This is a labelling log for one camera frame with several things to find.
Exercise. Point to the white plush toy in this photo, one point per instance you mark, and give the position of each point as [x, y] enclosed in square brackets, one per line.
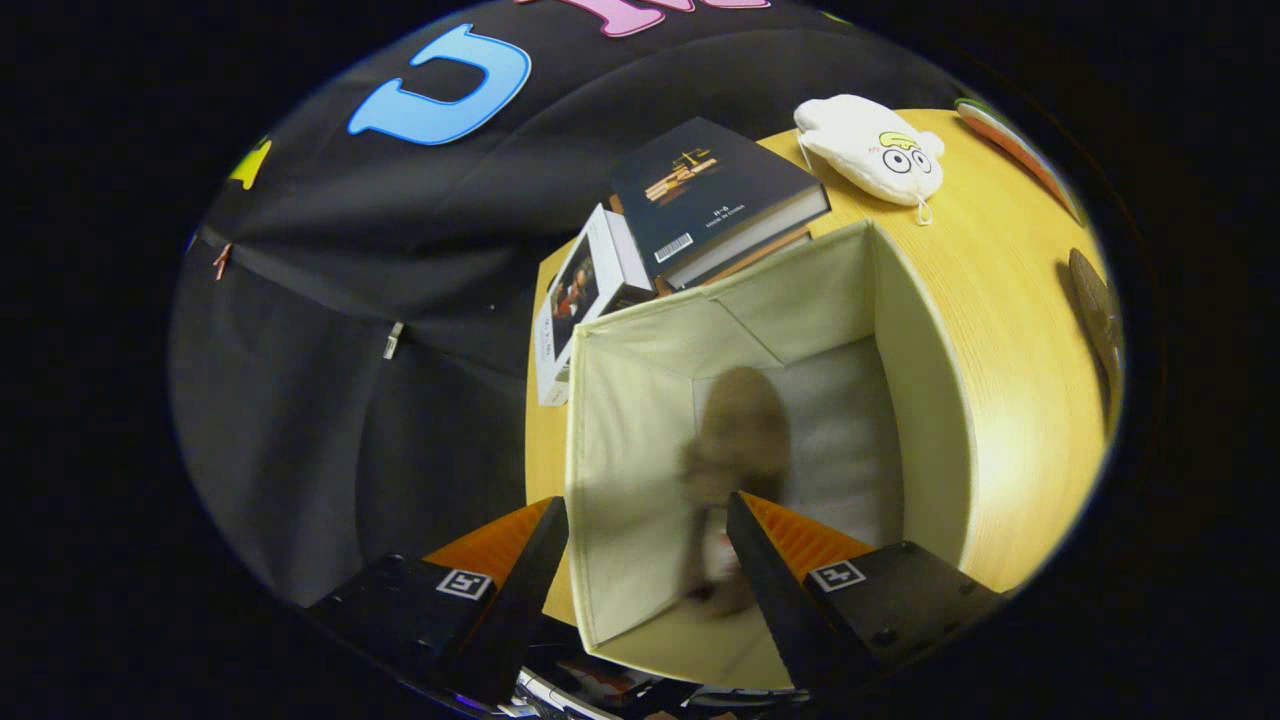
[865, 140]

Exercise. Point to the grey fabric storage box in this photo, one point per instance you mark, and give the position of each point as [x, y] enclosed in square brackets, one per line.
[640, 450]

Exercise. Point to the brown cover book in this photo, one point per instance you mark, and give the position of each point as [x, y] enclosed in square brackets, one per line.
[760, 255]

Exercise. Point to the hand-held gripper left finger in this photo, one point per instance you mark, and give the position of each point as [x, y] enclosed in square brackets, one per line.
[515, 610]

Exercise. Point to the silver cloth clip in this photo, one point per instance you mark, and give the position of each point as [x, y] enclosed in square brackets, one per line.
[393, 340]

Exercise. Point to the dark blue hardcover book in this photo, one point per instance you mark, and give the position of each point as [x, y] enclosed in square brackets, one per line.
[710, 190]

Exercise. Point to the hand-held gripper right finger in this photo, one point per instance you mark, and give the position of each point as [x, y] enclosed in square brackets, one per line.
[775, 610]

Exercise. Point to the white picture cover book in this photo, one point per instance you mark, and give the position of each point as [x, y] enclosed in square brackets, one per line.
[575, 290]

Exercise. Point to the copper cloth clip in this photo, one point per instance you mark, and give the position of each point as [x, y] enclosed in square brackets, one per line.
[220, 260]

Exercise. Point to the brown fuzzy slipper shoe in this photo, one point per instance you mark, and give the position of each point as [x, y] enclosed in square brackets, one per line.
[1095, 310]
[745, 430]

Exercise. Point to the watermelon slice plush toy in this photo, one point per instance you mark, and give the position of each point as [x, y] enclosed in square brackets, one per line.
[1020, 150]

